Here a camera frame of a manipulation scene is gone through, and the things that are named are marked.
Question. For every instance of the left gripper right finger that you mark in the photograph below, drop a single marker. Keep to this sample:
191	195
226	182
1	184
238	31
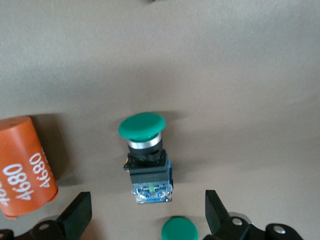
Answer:
215	215

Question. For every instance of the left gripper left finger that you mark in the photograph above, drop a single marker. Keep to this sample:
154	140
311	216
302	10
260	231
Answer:
77	215

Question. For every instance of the green mushroom push button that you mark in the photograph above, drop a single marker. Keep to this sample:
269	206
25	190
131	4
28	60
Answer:
142	126
179	230

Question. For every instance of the orange cylindrical capacitor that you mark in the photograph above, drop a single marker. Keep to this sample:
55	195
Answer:
22	162

